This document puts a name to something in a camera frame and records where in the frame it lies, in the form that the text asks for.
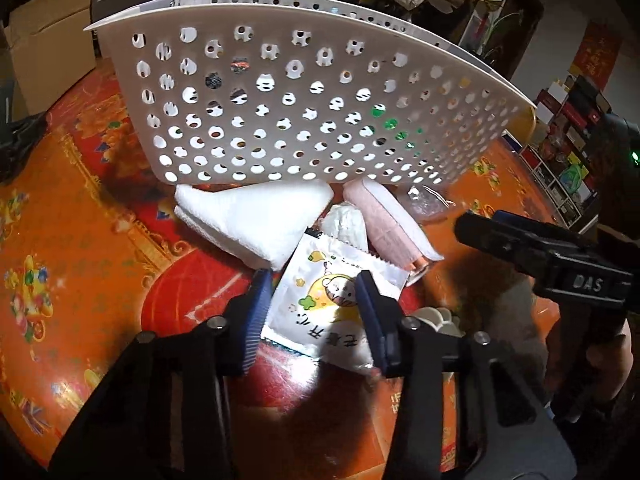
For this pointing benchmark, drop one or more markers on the pink folded towel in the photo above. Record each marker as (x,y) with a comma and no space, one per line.
(385,215)

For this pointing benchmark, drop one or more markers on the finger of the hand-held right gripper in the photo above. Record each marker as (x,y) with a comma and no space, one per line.
(530,227)
(500,246)

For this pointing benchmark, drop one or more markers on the yellow plastic object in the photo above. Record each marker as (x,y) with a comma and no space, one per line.
(522,127)

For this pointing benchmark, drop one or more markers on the dark cloth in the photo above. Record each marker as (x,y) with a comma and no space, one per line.
(20,145)

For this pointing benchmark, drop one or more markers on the brown cardboard box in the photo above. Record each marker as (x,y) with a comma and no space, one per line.
(47,45)

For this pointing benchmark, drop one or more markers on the white folded towel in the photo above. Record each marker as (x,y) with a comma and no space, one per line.
(255,215)

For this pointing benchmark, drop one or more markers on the red wall poster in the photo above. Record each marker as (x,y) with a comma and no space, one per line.
(596,50)

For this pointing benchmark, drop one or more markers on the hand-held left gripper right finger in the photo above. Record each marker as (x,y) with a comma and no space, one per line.
(369,316)

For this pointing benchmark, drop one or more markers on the small white scalloped object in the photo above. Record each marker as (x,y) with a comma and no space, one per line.
(440,321)

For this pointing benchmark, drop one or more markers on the person's right hand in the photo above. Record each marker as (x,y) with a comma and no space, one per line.
(614,366)

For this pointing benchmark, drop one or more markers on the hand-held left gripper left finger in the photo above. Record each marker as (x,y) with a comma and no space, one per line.
(256,315)

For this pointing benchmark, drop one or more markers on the white perforated plastic basket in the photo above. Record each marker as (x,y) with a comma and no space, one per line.
(310,85)

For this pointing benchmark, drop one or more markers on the shelf with coloured boxes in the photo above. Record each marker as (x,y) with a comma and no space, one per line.
(565,140)

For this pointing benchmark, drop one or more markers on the crumpled white tissue pack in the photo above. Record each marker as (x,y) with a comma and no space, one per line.
(345,222)

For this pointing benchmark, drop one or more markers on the orange printed tablecloth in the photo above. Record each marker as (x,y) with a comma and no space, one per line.
(90,240)

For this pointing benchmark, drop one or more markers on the clear plastic wrapper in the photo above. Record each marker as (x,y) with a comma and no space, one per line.
(427,202)

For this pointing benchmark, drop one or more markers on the green potted plant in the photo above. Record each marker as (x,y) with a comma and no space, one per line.
(497,35)

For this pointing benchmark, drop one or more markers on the cartoon printed wipe packet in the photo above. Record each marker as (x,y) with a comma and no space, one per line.
(320,280)

